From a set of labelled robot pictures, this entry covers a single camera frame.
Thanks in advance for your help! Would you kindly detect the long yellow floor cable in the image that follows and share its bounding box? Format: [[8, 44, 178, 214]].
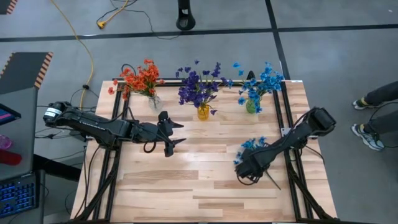
[[50, 0, 95, 110]]

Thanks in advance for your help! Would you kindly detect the black mat orange striped edge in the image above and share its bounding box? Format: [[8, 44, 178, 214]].
[[0, 0, 19, 16], [0, 52, 54, 96]]

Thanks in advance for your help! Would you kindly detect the yellow cable with plug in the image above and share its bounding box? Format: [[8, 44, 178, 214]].
[[96, 0, 130, 30]]

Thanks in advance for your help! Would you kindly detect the clear glass vase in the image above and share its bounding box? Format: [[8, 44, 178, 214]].
[[148, 95, 164, 111]]

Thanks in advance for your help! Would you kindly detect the backlit keyboard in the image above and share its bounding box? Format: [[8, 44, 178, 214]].
[[0, 174, 40, 218]]

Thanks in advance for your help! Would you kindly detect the black flat bar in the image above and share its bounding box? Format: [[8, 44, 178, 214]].
[[111, 77, 180, 82]]

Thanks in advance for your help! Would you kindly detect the yellow glass vase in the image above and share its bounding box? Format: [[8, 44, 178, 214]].
[[197, 105, 210, 121]]

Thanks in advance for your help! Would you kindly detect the dark tablet screen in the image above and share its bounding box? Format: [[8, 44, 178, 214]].
[[0, 103, 22, 126]]

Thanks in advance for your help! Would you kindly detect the thin black floor cable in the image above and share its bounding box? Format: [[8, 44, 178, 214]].
[[96, 0, 181, 40]]

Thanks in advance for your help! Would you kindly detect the person's leg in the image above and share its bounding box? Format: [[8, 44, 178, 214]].
[[366, 81, 398, 105], [368, 110, 398, 135]]

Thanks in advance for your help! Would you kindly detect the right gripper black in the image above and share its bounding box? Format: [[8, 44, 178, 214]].
[[235, 147, 271, 185]]

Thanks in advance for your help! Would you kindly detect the gray desk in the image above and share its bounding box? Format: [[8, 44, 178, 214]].
[[0, 86, 40, 181]]

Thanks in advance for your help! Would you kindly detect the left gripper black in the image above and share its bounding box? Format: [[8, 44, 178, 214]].
[[132, 110, 187, 158]]

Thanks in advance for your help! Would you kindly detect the black aluminium table frame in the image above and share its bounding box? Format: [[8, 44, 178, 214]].
[[73, 81, 336, 223]]

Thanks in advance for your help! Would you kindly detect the pink cup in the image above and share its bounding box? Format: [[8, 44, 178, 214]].
[[0, 135, 12, 150]]

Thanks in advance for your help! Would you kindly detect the black floor cable loop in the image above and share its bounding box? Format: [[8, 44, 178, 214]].
[[368, 101, 398, 149]]

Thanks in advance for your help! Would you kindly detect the black stand base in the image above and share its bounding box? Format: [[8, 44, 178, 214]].
[[175, 0, 197, 31]]

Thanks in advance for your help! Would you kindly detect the red object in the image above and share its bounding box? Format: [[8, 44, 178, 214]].
[[0, 149, 22, 166]]

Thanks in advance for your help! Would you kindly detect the green glass vase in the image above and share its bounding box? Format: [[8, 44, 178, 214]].
[[245, 98, 261, 114]]

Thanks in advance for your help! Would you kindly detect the person's shoe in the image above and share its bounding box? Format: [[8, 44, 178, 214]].
[[350, 123, 386, 152], [352, 97, 373, 111]]

